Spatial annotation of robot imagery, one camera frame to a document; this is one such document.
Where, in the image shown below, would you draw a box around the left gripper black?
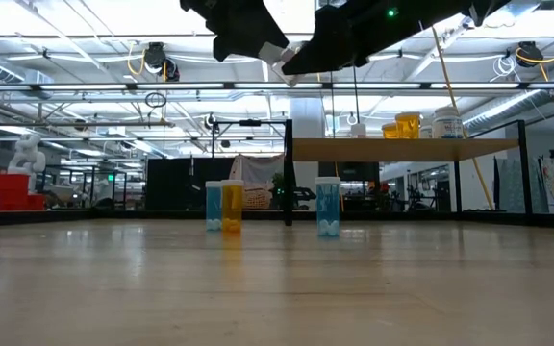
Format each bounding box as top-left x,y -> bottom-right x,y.
179,0 -> 290,62

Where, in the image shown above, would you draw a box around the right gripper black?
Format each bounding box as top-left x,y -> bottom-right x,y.
281,0 -> 461,76

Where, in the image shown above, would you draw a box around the wooden shelf black legs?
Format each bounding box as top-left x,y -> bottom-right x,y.
284,118 -> 534,227

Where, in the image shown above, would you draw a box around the white draped cloth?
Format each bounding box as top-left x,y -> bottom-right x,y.
228,154 -> 286,210

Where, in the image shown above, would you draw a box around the small clear bottle middle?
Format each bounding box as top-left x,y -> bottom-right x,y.
315,176 -> 341,238

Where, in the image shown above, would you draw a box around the small orange pill vial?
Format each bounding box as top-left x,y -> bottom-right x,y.
220,179 -> 245,235

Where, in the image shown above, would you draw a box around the small blue pill vial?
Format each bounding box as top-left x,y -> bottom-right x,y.
205,180 -> 224,233

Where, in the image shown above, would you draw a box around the red boxes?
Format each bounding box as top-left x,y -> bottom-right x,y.
0,173 -> 46,211

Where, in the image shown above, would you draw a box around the black ceiling cable reel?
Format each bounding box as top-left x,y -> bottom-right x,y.
515,40 -> 545,68
142,41 -> 181,83

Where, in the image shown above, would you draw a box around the thick yellow cable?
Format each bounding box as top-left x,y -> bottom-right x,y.
430,26 -> 495,211

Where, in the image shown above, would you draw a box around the black partition wall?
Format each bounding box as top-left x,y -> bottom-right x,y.
145,157 -> 288,211

